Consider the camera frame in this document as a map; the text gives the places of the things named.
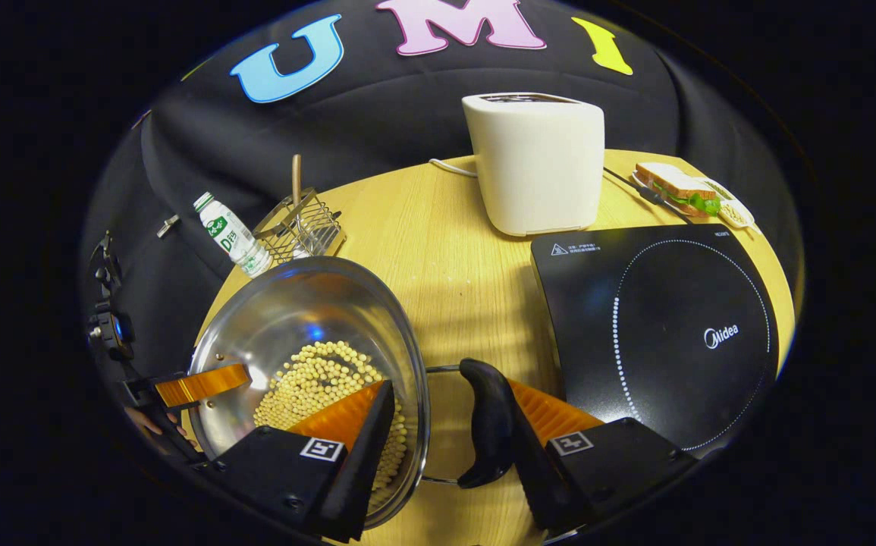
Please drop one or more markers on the white green-label drink bottle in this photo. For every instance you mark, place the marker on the white green-label drink bottle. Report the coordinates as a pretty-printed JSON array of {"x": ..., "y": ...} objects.
[{"x": 231, "y": 235}]

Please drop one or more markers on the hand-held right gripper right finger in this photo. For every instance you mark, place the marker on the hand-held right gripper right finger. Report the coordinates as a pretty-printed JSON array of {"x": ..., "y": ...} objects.
[{"x": 532, "y": 478}]

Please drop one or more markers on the white clip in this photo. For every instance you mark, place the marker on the white clip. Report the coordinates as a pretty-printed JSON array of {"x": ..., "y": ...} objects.
[{"x": 167, "y": 226}]

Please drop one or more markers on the white divided bean dish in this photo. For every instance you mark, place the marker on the white divided bean dish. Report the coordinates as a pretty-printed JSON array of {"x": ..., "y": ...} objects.
[{"x": 733, "y": 211}]

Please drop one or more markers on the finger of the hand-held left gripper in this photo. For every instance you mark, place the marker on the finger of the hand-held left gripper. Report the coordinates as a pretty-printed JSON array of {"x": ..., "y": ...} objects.
[{"x": 202, "y": 384}]

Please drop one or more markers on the black induction cooktop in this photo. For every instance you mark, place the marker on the black induction cooktop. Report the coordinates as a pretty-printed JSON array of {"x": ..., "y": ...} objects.
[{"x": 657, "y": 303}]

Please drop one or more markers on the black backdrop cloth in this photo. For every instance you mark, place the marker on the black backdrop cloth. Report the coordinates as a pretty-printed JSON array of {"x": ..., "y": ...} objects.
[{"x": 377, "y": 136}]

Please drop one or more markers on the stainless steel pot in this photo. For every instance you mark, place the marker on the stainless steel pot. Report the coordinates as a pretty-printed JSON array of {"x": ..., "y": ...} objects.
[{"x": 293, "y": 311}]

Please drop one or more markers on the sandwich with lettuce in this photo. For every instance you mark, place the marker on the sandwich with lettuce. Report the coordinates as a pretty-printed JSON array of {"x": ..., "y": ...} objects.
[{"x": 676, "y": 186}]

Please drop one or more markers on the pile of soybeans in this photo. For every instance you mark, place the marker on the pile of soybeans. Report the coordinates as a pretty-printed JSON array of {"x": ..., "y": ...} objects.
[{"x": 316, "y": 379}]

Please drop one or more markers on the white toaster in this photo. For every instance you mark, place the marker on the white toaster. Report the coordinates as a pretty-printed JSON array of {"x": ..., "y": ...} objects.
[{"x": 536, "y": 167}]

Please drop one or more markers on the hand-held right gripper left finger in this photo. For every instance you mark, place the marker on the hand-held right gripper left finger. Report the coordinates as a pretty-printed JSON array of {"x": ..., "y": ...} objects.
[{"x": 362, "y": 470}]

